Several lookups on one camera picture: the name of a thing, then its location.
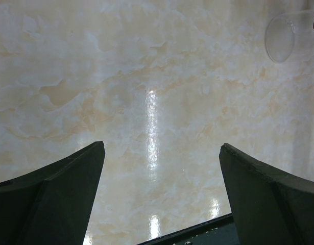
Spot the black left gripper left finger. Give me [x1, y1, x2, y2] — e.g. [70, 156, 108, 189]
[0, 141, 105, 244]

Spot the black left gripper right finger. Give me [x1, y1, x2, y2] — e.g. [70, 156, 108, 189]
[219, 143, 314, 244]

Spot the clear glass server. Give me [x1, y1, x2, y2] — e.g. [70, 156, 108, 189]
[264, 9, 314, 63]

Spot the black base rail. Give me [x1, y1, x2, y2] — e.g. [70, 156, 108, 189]
[140, 213, 240, 245]

